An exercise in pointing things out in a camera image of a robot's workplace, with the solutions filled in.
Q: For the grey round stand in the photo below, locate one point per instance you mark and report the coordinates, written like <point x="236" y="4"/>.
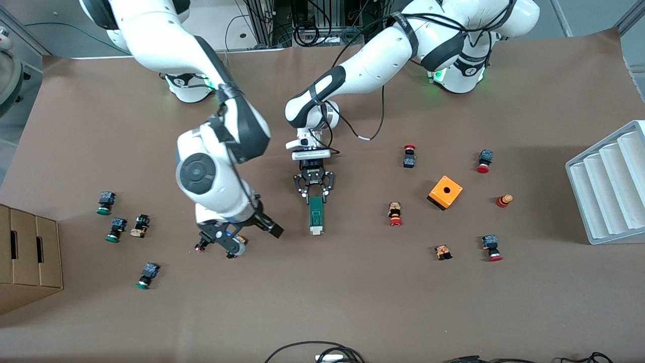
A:
<point x="10" y="80"/>

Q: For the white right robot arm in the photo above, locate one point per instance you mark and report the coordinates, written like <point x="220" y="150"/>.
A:
<point x="151" y="30"/>

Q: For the brown cardboard box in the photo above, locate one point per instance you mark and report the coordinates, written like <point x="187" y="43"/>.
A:
<point x="30" y="252"/>

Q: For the black button orange contact block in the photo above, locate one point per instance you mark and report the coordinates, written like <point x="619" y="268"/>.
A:
<point x="231" y="255"/>

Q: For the aluminium equipment rack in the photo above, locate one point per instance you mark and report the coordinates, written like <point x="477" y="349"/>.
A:
<point x="267" y="20"/>

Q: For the white power strip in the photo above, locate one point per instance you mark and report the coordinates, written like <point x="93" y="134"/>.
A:
<point x="330" y="358"/>

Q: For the aluminium profile bar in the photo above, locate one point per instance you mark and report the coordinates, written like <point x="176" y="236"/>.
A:
<point x="632" y="15"/>
<point x="560" y="15"/>

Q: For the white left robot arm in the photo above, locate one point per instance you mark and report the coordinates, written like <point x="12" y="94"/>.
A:
<point x="373" y="65"/>

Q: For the white mounting plate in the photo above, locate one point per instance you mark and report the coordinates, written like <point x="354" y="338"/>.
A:
<point x="237" y="22"/>

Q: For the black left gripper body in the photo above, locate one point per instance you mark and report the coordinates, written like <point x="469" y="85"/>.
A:
<point x="313" y="177"/>

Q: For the orange button enclosure box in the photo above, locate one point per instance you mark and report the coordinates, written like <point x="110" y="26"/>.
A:
<point x="438" y="194"/>

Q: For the green load switch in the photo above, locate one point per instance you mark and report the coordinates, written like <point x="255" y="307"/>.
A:
<point x="316" y="217"/>

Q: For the red button blue contact block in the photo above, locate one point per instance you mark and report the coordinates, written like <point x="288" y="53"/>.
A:
<point x="485" y="157"/>
<point x="490" y="242"/>
<point x="409" y="161"/>

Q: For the green button blue contact block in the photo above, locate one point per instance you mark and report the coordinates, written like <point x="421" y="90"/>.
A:
<point x="118" y="224"/>
<point x="106" y="199"/>
<point x="149" y="270"/>

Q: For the white slotted tray rack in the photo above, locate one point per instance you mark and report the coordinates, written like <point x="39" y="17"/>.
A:
<point x="604" y="191"/>

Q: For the red yellow button head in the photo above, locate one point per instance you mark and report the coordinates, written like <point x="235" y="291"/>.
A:
<point x="504" y="200"/>

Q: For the red button orange contact block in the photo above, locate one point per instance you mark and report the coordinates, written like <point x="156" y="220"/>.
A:
<point x="394" y="209"/>

